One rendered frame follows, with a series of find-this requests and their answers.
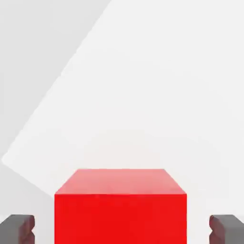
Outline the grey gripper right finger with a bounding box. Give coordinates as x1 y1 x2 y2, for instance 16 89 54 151
209 214 244 244

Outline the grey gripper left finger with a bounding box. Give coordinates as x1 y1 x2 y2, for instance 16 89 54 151
0 214 36 244

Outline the small red cube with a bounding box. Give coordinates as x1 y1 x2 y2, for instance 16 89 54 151
54 168 187 244

